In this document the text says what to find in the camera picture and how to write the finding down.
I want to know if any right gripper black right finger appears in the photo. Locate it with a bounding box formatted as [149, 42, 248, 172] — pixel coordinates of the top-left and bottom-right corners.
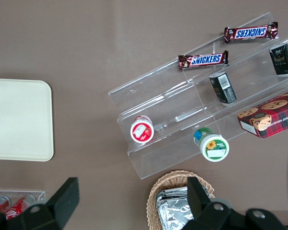
[187, 176, 211, 220]

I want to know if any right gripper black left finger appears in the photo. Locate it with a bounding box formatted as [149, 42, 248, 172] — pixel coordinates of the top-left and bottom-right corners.
[46, 177, 80, 228]

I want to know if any light tan wicker basket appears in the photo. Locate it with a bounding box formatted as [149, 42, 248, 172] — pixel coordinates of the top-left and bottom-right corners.
[146, 170, 216, 230]

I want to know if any beige plastic tray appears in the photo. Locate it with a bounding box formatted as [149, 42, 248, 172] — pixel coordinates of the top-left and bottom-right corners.
[0, 78, 55, 162]

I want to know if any clear acrylic bottle rack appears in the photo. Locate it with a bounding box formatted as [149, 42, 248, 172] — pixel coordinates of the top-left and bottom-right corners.
[0, 189, 47, 216]

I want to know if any silver foil container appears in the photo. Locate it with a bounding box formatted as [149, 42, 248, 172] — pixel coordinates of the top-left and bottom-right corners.
[157, 198, 195, 230]
[155, 186, 191, 207]

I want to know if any green label white-lid cup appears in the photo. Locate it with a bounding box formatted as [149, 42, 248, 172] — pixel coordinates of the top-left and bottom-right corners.
[193, 127, 230, 163]

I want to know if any red label white-lid cup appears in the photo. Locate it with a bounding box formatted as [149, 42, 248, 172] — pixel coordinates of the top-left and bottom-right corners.
[130, 114, 155, 144]

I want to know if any clear acrylic stepped display stand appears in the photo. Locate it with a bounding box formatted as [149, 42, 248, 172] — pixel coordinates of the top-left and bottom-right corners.
[108, 11, 288, 181]

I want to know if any red tartan cookie box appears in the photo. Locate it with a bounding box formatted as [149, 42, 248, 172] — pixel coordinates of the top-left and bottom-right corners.
[237, 88, 288, 139]

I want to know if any small black tea box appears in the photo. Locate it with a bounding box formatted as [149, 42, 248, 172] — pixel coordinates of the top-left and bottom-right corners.
[269, 39, 288, 76]
[208, 72, 238, 105]

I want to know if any brown Snickers bar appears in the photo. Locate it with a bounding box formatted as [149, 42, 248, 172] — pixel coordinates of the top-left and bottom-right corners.
[224, 21, 279, 45]
[178, 50, 229, 71]

